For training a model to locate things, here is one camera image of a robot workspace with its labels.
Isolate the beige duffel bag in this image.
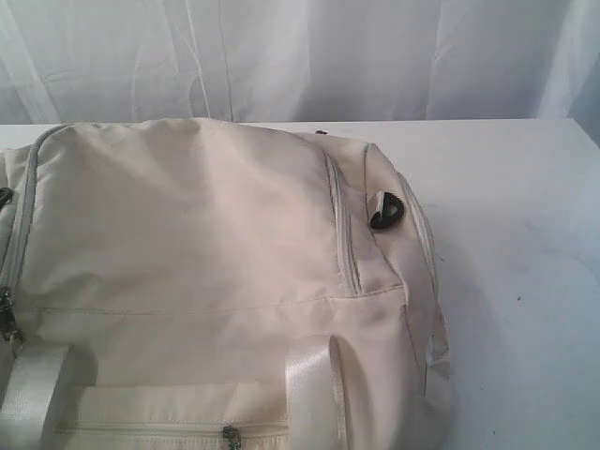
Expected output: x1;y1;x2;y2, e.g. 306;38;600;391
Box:
1;118;454;449

